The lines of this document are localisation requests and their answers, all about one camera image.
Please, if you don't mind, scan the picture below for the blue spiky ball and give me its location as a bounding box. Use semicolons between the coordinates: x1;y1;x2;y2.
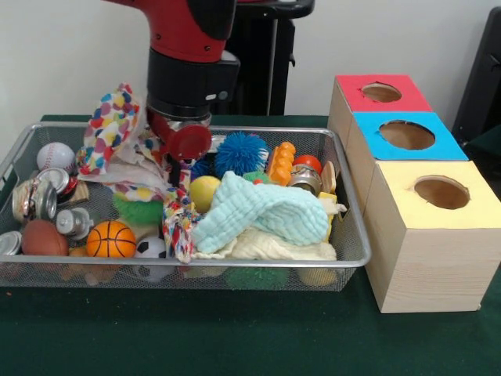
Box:
214;131;271;177

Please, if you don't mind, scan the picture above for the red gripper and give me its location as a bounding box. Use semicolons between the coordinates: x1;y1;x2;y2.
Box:
146;107;214;191

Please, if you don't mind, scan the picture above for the wooden box with three holes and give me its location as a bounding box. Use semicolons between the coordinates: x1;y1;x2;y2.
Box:
327;74;501;314

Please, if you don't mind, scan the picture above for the yellow ball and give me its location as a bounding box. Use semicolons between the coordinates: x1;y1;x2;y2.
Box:
189;175;222;215

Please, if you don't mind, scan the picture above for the light blue knitted cloth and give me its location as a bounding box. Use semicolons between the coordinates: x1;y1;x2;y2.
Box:
191;171;330;254

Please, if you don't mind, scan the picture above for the white baseball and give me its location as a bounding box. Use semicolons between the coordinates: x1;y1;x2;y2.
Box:
37;142;76;173

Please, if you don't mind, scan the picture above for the silver astronaut toy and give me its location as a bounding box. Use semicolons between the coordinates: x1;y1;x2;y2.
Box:
56;207;95;240

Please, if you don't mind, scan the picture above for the cream knitted cloth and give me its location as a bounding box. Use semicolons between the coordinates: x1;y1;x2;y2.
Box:
191;203;348;262

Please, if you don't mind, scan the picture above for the green spiky ball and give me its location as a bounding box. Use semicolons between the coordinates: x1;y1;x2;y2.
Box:
113;193;164;227

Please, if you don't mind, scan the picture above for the dark green side tablecloth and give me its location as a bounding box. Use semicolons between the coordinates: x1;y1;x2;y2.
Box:
461;125;501;165

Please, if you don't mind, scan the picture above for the colourful patterned cloth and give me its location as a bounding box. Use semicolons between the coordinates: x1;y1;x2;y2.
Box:
162;187;201;263
76;81;175;201

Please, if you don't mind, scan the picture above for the small orange basketball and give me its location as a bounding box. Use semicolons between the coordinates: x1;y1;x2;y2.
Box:
85;220;137;259

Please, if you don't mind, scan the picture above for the shallow mesh bin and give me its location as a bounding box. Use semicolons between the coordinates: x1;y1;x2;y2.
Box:
0;121;373;293

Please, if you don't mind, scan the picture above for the brown red ball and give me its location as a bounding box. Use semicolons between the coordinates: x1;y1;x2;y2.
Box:
21;219;70;258

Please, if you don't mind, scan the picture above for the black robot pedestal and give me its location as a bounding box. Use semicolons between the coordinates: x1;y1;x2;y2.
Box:
225;0;316;117

